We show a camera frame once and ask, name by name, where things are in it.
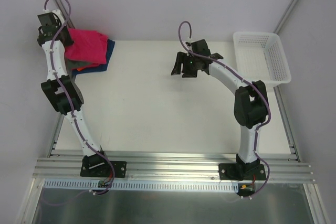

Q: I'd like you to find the crimson pink t shirt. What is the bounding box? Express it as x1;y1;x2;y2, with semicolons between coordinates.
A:
65;28;95;63

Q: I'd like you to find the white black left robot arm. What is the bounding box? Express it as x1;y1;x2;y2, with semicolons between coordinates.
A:
37;9;110;176

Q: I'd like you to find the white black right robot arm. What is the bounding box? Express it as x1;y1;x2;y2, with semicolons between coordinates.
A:
171;39;270;181

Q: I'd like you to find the folded red t shirt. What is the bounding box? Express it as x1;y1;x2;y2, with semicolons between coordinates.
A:
91;31;108;65

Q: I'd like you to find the folded navy blue t shirt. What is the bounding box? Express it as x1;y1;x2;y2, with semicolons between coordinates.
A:
70;39;116;79

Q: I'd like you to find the white plastic mesh basket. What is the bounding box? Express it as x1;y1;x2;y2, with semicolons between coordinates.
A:
233;31;291;88

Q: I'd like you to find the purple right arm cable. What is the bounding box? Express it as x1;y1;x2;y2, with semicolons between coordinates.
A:
178;20;271;201

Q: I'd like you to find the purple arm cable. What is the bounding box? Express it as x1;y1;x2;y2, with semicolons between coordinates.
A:
43;0;116;196
178;20;271;201

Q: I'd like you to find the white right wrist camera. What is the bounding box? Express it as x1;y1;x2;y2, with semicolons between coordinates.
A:
185;39;193;49

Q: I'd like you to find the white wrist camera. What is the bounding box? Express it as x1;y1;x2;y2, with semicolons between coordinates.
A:
185;39;193;49
43;9;65;24

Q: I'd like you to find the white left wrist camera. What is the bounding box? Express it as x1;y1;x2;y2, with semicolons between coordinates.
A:
43;9;65;24

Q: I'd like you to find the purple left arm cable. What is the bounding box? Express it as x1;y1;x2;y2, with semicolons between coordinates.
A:
43;0;116;196

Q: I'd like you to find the white slotted cable duct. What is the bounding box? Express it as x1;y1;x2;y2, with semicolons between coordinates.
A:
44;179;238;193

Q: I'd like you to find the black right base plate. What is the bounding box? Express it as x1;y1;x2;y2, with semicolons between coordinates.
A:
218;163;266;181

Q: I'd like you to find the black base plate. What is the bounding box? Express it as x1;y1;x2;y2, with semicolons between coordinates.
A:
218;163;266;181
80;161;127;178

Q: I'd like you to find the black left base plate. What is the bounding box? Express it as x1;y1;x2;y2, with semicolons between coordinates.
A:
80;161;127;178

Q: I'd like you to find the aluminium frame rail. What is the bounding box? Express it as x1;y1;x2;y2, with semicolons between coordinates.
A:
33;150;317;184

